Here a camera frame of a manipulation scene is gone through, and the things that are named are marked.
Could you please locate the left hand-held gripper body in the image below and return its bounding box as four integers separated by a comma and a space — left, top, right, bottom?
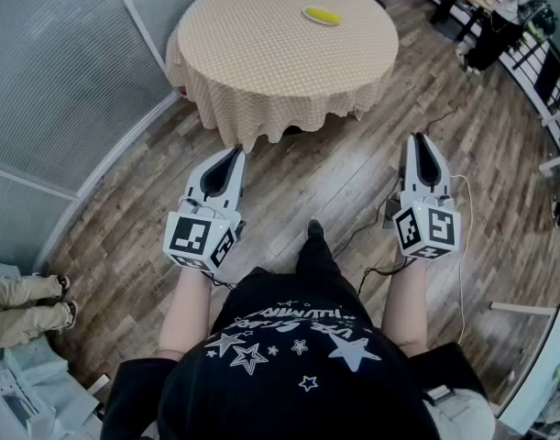
163, 193, 244, 275

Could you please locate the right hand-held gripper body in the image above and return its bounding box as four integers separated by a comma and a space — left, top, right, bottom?
383, 191, 462, 261

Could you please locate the yellow-green object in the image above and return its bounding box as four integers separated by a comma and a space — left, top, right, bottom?
305, 5, 341, 25

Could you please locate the small white plate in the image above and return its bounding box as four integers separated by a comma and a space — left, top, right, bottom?
301, 5, 344, 28

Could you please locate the person's left forearm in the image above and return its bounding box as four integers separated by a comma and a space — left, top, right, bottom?
158, 263, 215, 362

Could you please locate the person's right forearm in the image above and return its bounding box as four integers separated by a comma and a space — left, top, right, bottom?
380, 255, 431, 358

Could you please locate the person's black trouser leg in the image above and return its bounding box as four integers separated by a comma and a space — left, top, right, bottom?
295, 231, 344, 289

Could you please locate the round table with dotted tablecloth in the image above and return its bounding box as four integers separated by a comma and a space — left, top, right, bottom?
165, 0, 400, 153

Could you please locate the black metal railing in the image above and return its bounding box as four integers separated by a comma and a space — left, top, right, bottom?
502, 28, 560, 156

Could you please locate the person's black star-print shirt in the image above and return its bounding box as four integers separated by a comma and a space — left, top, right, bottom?
100, 266, 490, 440

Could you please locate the white framed panel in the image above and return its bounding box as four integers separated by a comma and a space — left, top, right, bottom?
489, 300, 560, 435

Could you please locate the grey waist bag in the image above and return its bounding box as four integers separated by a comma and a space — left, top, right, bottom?
423, 384, 497, 440

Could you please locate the white cable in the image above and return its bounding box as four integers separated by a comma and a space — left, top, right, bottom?
450, 173, 474, 344

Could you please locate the black floor cable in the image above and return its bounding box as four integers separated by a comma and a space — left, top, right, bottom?
424, 102, 469, 133

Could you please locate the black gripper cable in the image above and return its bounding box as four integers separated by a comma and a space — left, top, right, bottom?
332, 179, 419, 295

